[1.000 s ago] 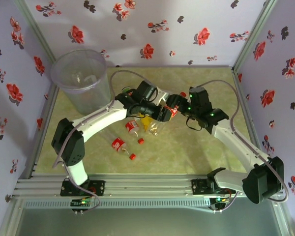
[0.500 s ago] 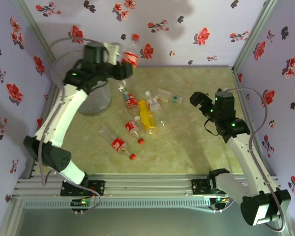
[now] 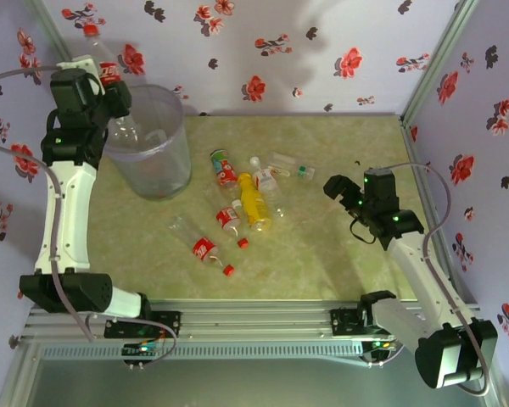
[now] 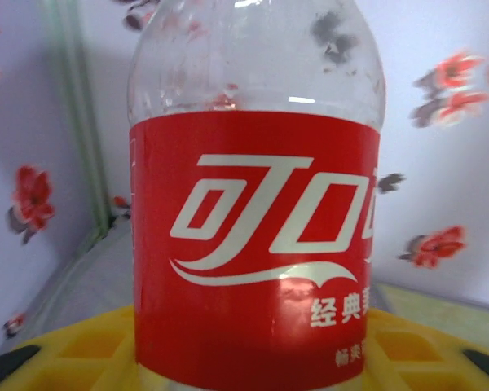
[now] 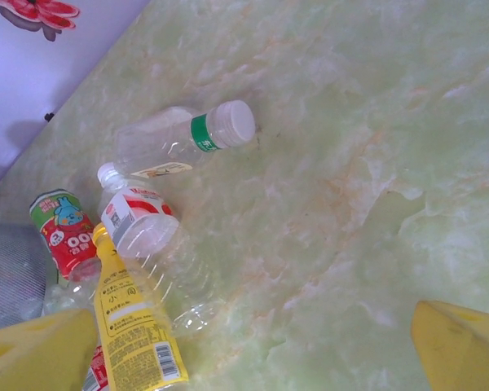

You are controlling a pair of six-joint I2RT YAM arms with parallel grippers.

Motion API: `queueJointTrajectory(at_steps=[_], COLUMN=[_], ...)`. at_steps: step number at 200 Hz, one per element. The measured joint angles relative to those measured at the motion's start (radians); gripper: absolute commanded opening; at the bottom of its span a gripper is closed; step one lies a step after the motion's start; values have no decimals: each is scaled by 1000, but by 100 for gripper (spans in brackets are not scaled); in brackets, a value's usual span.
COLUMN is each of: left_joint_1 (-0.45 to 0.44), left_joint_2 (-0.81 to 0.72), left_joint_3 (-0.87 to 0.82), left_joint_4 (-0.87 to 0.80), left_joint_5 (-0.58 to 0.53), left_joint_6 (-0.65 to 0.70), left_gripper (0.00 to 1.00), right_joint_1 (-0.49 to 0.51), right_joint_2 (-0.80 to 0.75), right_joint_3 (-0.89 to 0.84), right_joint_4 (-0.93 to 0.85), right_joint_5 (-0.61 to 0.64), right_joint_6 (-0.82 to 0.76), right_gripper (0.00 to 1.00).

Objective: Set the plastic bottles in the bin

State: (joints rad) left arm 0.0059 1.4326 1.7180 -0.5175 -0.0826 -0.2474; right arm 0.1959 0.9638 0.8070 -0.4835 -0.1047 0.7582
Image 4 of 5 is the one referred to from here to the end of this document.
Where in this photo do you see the aluminium frame post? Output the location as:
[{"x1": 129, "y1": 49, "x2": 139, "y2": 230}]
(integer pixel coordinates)
[{"x1": 43, "y1": 0, "x2": 110, "y2": 242}]

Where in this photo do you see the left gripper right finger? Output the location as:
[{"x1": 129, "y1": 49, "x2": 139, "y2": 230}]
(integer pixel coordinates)
[{"x1": 362, "y1": 307, "x2": 489, "y2": 391}]

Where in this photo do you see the red-label cola bottle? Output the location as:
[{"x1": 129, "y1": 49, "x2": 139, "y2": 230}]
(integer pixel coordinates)
[{"x1": 126, "y1": 0, "x2": 388, "y2": 391}]

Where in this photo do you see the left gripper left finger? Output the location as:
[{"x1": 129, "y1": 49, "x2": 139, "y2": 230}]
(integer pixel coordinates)
[{"x1": 0, "y1": 305, "x2": 168, "y2": 391}]

